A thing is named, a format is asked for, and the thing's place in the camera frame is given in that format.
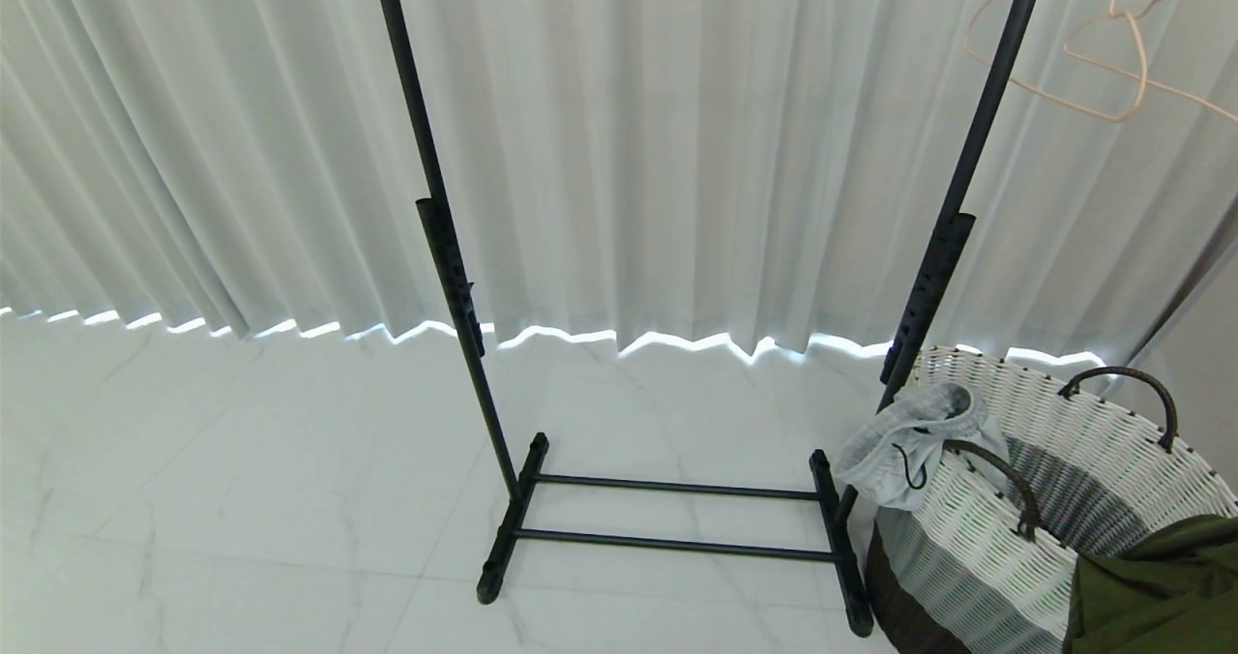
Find green long-sleeved shirt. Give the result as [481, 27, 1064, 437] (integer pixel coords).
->
[1062, 514, 1238, 654]

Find pink clothes hanger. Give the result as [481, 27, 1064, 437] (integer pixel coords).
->
[963, 0, 1149, 123]
[1064, 0, 1238, 123]

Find pale grey shorts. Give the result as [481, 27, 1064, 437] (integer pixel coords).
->
[834, 381, 1012, 512]

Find white laundry basket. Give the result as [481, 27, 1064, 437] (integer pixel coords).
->
[864, 344, 1238, 654]

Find white curtain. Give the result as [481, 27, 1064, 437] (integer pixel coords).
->
[0, 0, 1238, 365]

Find black clothes rack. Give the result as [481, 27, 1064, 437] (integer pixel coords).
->
[370, 0, 1050, 639]

